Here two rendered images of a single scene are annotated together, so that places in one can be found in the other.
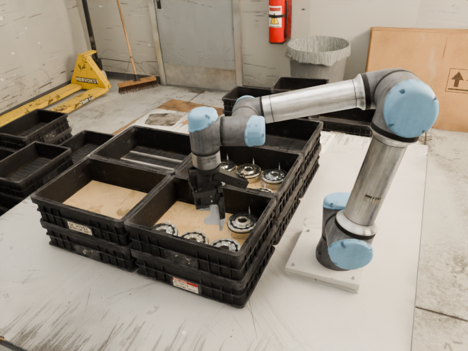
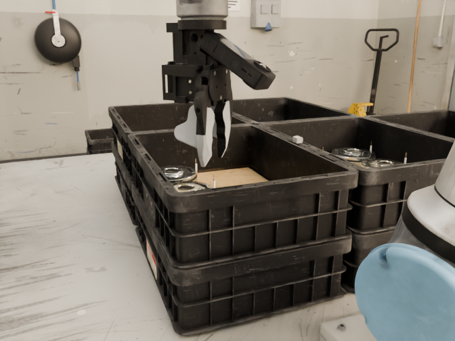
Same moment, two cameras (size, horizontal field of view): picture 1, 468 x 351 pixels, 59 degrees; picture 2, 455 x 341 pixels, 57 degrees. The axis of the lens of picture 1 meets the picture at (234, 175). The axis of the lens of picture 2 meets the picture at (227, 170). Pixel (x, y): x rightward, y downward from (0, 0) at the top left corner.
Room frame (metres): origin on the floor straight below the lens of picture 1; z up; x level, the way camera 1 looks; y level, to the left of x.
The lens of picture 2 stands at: (0.49, -0.40, 1.12)
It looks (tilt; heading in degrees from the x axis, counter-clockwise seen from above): 18 degrees down; 43
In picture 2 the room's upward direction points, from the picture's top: straight up
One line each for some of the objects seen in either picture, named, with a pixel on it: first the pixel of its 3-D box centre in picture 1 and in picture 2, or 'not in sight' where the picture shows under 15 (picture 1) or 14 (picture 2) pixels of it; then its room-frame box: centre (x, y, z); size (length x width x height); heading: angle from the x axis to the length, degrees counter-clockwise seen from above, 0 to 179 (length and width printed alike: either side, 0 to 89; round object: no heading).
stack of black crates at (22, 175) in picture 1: (39, 192); not in sight; (2.05, 1.17, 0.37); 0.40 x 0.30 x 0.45; 154
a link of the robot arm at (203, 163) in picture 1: (206, 157); (200, 5); (0.94, 0.07, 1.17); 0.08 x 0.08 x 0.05
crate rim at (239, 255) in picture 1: (202, 212); (225, 155); (1.04, 0.11, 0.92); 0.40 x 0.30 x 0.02; 63
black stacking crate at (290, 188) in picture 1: (241, 177); (359, 166); (1.30, -0.03, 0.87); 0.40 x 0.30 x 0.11; 63
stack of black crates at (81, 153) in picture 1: (87, 167); not in sight; (2.41, 0.99, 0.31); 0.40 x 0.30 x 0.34; 154
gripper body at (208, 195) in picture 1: (206, 183); (198, 63); (0.94, 0.08, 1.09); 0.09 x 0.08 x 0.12; 108
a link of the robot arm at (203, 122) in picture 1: (205, 130); not in sight; (0.94, 0.07, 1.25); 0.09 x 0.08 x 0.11; 83
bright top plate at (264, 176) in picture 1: (274, 175); not in sight; (1.32, -0.15, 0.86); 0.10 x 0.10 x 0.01
